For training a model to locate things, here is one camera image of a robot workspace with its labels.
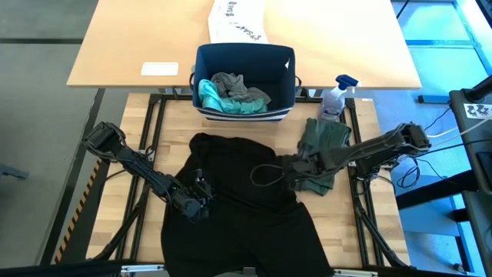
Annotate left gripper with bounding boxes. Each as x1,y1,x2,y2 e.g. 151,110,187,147
175,168,214,223

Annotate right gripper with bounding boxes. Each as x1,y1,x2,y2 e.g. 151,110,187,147
282,152,331,192

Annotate black garment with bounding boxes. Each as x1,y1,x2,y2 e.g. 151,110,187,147
160,132,335,277

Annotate dark green shirt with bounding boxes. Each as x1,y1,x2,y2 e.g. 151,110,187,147
291,117,353,198

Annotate navy white striped fabric bin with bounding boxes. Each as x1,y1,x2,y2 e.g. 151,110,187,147
189,42,302,124

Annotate Dawn spray bottle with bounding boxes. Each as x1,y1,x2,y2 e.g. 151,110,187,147
317,74,362,124

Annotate teal garment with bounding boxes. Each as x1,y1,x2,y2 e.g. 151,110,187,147
198,78,269,115

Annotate grey garment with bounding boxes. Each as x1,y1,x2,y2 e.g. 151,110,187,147
210,71,272,105

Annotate white rectangular label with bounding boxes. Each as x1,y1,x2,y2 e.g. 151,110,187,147
140,62,180,77

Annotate hazard striped black base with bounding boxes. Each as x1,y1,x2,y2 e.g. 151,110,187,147
40,157,103,266

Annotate white printed cardboard box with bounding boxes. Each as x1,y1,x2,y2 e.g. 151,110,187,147
207,0,270,45

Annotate black front crossbar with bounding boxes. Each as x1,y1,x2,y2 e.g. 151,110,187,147
0,260,492,277

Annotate light wooden table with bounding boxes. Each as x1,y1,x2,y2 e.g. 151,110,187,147
66,0,423,91

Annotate black equipment cart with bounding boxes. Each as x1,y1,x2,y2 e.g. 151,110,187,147
448,75,492,277

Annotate grey chair leg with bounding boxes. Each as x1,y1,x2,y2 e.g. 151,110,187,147
0,162,30,180

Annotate white paper with black marks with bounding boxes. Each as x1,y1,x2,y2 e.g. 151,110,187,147
463,102,492,120

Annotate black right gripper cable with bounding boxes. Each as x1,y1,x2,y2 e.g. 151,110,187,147
249,163,288,189

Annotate black metal table frame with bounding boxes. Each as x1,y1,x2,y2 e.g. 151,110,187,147
90,92,411,270

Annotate silver metal bracket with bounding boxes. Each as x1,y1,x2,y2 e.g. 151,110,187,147
120,264,165,275
333,269,379,277

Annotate black floor cables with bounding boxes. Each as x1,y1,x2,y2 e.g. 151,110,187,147
382,105,492,190

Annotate white cable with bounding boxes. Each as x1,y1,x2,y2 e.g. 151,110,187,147
426,116,492,139

